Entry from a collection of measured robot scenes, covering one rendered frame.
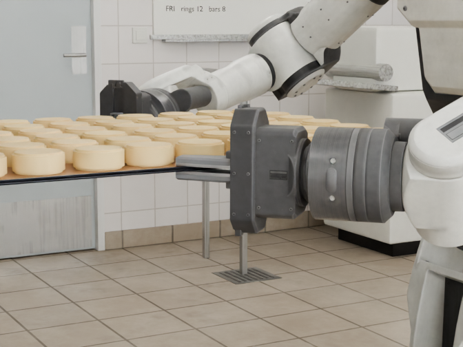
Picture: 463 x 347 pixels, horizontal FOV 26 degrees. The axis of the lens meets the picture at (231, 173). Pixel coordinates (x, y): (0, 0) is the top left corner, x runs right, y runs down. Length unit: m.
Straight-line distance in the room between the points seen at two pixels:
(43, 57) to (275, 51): 3.64
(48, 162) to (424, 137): 0.34
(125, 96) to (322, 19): 0.42
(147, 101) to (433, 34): 0.41
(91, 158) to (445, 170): 0.33
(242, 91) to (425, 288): 0.44
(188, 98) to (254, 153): 0.58
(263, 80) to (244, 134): 0.75
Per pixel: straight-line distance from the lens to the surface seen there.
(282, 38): 1.70
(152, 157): 0.99
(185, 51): 5.54
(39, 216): 5.35
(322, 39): 1.69
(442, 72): 1.42
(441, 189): 0.90
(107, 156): 0.97
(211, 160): 0.97
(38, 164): 0.95
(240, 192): 0.95
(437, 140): 0.89
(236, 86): 1.65
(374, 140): 0.91
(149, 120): 1.26
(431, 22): 1.43
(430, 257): 1.53
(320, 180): 0.91
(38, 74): 5.27
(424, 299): 1.50
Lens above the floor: 1.21
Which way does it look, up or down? 9 degrees down
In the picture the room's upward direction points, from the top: straight up
